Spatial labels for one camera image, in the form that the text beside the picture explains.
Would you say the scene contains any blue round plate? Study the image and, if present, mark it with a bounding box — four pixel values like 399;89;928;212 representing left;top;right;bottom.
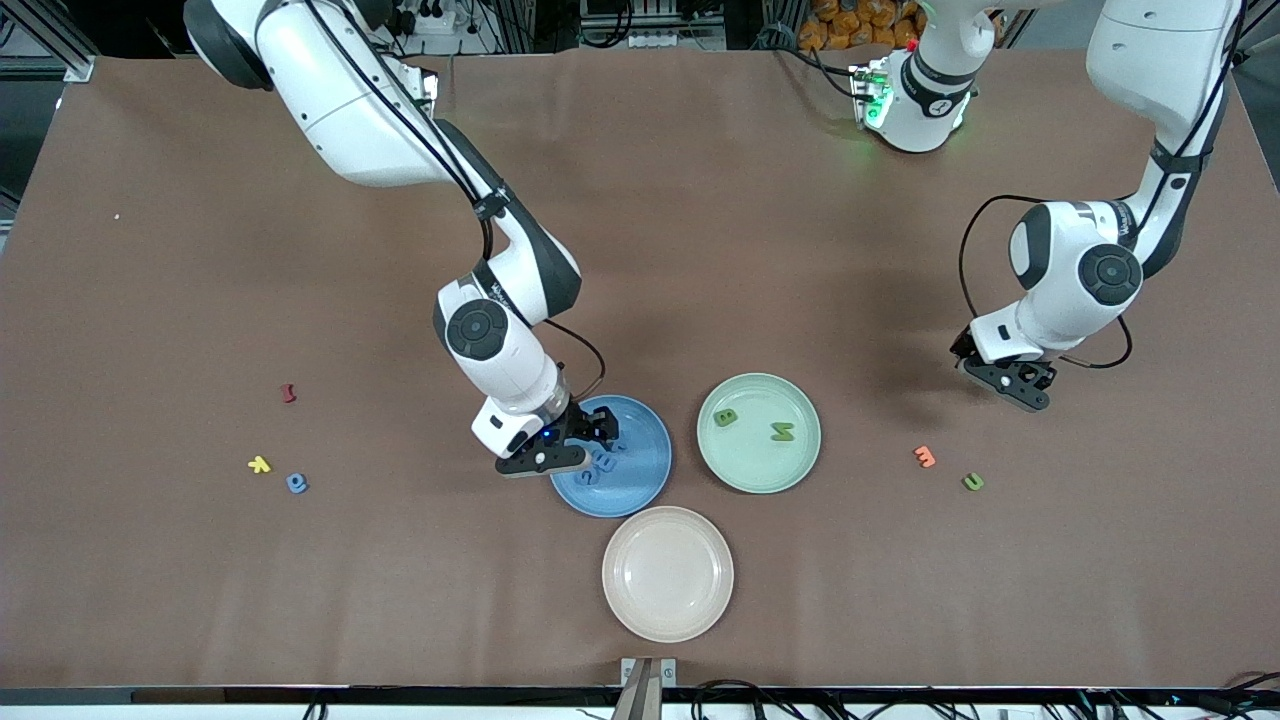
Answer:
548;395;673;519

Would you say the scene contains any pale green round plate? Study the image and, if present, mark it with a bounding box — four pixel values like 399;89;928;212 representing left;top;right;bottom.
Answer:
697;373;822;495

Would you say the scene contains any beige round plate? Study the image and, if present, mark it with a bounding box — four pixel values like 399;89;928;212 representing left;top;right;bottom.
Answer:
602;506;735;643

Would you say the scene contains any brown table cover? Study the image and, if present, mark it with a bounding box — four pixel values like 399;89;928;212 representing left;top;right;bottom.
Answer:
0;45;1280;691

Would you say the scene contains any orange packaged goods bag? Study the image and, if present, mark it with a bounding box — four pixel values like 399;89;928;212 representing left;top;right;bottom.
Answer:
798;0;926;51

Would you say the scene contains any white power strip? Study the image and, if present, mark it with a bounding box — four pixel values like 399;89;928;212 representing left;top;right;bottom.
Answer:
405;0;457;37

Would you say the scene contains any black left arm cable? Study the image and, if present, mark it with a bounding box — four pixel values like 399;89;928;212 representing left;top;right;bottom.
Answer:
958;0;1251;371

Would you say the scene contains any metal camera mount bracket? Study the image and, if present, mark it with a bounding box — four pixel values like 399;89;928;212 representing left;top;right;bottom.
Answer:
620;657;678;720

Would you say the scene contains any black table edge rail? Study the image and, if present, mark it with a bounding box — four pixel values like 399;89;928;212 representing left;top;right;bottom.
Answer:
0;686;1280;708

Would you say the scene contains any aluminium frame post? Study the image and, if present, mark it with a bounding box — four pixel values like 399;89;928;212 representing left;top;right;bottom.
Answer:
0;0;96;83

